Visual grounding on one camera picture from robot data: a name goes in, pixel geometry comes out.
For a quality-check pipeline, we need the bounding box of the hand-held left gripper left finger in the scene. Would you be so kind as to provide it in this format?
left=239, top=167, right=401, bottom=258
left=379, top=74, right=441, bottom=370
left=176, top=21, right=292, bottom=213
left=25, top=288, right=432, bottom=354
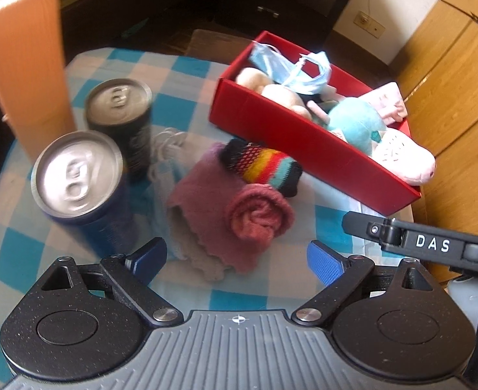
left=40, top=236, right=185, bottom=328

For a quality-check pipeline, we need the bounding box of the blue drink can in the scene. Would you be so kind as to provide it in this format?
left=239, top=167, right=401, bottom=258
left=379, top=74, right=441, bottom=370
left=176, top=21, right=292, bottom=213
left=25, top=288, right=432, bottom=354
left=30, top=130, right=140, bottom=258

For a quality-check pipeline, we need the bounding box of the wooden wardrobe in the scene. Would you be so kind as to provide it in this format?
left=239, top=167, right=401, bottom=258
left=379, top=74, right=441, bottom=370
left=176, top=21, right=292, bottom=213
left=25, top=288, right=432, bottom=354
left=389, top=0, right=478, bottom=289

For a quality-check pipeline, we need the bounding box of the blue white checked tablecloth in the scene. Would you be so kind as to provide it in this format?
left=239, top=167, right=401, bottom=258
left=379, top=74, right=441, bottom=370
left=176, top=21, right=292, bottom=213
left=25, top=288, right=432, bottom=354
left=0, top=46, right=426, bottom=390

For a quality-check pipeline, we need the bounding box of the mauve knitted cloth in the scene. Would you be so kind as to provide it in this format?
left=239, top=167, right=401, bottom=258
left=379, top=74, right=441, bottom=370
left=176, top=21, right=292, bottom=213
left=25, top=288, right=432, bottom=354
left=166, top=142, right=264, bottom=275

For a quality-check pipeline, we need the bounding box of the pink knitted sock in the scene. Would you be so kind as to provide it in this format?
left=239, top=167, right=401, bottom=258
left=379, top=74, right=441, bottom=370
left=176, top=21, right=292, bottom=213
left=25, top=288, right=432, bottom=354
left=225, top=184, right=296, bottom=245

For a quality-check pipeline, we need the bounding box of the pink cloth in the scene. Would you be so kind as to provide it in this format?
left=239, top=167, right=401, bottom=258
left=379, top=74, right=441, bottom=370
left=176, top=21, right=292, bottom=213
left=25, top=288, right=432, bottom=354
left=361, top=82, right=409, bottom=126

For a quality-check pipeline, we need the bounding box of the red cardboard box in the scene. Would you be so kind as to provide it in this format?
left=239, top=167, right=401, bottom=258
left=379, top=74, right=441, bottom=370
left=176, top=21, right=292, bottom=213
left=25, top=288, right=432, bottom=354
left=208, top=30, right=424, bottom=216

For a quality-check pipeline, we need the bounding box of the blue face mask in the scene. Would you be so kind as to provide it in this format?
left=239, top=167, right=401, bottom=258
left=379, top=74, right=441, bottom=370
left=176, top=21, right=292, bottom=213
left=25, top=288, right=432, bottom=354
left=249, top=42, right=332, bottom=97

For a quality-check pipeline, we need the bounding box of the wall power outlet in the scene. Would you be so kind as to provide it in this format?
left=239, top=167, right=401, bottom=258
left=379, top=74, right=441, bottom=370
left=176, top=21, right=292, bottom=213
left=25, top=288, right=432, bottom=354
left=355, top=11, right=386, bottom=38

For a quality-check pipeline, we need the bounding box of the striped knitted sock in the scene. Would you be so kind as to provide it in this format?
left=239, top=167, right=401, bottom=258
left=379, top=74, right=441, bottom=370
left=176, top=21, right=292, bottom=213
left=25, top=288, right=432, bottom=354
left=218, top=138, right=303, bottom=198

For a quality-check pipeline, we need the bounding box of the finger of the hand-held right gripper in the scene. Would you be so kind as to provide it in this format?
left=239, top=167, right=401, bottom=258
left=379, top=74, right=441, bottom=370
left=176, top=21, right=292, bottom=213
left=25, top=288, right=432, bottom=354
left=342, top=210, right=404, bottom=253

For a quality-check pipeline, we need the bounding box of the white face mask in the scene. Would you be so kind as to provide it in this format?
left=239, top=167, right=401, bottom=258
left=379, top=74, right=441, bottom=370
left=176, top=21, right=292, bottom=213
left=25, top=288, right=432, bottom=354
left=147, top=127, right=191, bottom=189

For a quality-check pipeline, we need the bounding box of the black drink can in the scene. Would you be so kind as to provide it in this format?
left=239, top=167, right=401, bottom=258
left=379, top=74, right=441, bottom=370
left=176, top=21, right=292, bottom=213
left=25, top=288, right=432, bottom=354
left=84, top=78, right=154, bottom=183

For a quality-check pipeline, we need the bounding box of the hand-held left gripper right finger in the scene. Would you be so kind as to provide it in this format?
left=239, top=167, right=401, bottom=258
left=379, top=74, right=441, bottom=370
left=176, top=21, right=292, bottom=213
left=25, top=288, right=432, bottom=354
left=292, top=240, right=436, bottom=328

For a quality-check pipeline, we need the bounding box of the beige cloth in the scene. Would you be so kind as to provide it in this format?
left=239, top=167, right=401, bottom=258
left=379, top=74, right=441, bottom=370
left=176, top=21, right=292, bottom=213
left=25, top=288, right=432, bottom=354
left=168, top=205, right=233, bottom=284

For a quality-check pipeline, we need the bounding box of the white pink perforated slipper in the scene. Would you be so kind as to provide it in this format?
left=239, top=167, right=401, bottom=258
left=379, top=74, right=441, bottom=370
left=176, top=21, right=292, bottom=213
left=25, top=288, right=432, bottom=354
left=374, top=129, right=437, bottom=184

